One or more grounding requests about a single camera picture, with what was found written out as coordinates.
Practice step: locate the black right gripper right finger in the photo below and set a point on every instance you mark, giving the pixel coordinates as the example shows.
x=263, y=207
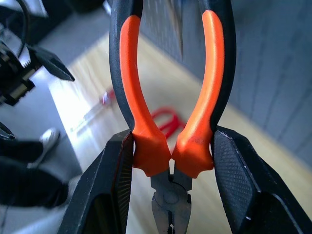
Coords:
x=243, y=185

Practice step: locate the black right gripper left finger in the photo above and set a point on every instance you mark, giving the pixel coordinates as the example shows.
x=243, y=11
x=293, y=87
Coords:
x=102, y=190

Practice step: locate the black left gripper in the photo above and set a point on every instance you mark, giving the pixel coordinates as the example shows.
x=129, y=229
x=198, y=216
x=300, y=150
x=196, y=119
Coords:
x=12, y=80

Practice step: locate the grey pegboard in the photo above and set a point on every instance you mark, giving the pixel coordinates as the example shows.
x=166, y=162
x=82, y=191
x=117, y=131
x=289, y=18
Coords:
x=268, y=61

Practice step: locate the metal pegboard hook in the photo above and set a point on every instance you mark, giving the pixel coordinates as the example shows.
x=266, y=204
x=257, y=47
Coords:
x=181, y=29

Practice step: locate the person's white shoe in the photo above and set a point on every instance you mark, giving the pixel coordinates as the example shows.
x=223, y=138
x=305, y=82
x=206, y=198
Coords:
x=47, y=141

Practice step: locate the person's black trouser leg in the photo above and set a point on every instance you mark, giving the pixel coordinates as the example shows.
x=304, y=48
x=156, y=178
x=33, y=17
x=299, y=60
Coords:
x=22, y=175

